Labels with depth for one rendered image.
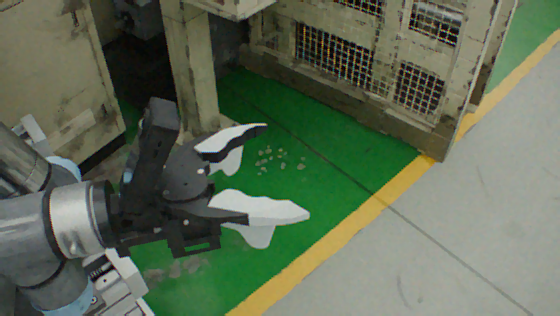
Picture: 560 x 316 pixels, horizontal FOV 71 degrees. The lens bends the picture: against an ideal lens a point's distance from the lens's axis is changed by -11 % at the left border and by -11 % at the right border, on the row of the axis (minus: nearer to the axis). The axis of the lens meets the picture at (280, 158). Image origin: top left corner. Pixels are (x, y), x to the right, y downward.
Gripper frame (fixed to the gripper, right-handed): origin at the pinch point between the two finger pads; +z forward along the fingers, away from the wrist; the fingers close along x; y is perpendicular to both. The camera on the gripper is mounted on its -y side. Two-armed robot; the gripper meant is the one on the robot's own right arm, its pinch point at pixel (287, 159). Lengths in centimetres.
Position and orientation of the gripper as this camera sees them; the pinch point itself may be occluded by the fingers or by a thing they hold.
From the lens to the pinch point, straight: 45.9
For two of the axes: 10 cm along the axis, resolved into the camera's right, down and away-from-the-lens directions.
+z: 9.6, -2.1, 2.0
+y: 0.4, 7.8, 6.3
